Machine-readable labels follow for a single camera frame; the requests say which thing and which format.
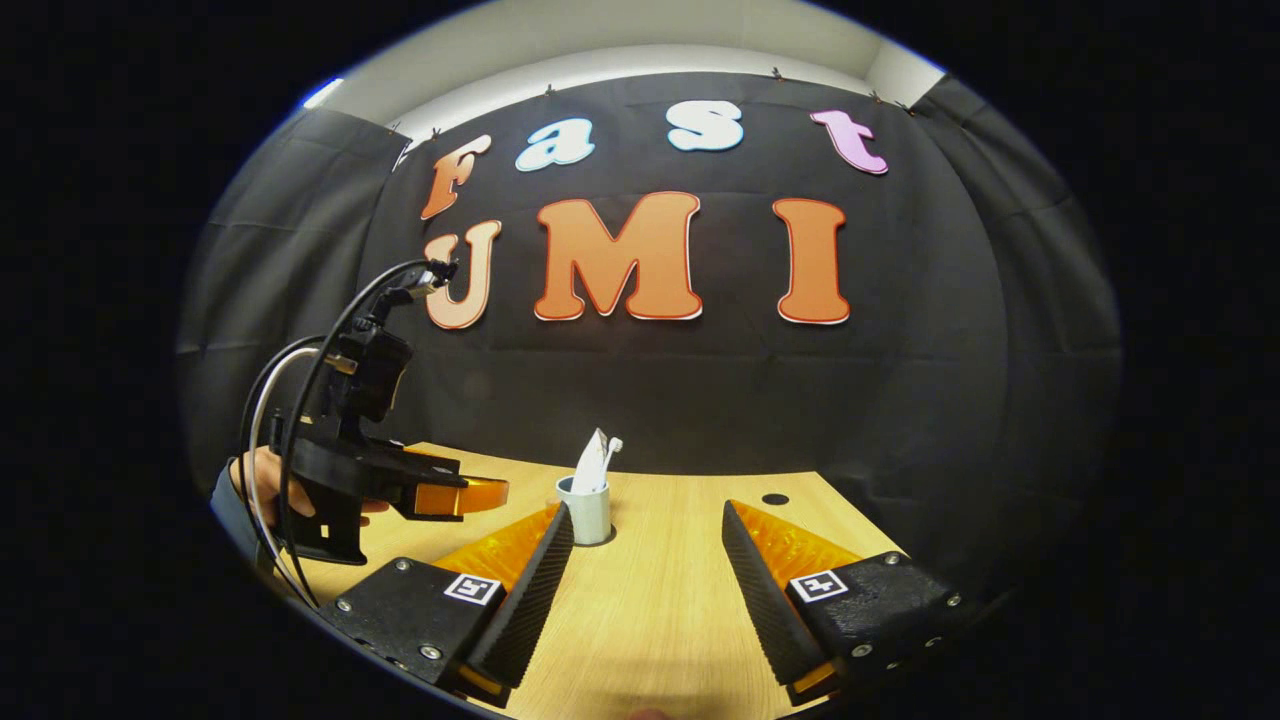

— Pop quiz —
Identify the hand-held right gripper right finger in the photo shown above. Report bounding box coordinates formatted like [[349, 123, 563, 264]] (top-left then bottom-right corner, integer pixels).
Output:
[[720, 499, 966, 708]]

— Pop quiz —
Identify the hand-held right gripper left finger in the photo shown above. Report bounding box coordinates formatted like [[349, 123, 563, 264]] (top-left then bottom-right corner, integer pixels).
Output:
[[335, 502, 576, 709]]

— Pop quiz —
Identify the grey cup with wooden handle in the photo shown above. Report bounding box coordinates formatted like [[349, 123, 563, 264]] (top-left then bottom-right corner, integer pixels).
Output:
[[556, 475, 613, 546]]

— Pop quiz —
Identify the white toothpaste tube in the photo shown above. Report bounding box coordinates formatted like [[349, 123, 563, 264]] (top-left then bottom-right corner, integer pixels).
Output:
[[570, 428, 611, 496]]

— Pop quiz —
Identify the wooden desktop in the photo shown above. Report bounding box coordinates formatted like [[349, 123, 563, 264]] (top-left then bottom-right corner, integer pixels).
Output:
[[300, 442, 906, 720]]

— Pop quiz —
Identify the black side cloth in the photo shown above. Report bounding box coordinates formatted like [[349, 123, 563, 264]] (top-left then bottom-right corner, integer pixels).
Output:
[[180, 108, 411, 491], [905, 75, 1123, 591]]

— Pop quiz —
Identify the black backdrop cloth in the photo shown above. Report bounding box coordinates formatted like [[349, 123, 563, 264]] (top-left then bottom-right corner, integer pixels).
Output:
[[355, 72, 1011, 501]]

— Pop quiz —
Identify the white cable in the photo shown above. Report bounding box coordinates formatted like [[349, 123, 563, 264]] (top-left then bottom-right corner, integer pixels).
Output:
[[250, 345, 326, 593]]

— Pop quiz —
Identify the black cable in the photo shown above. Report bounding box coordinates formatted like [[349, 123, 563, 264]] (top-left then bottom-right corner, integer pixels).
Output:
[[240, 258, 441, 611]]

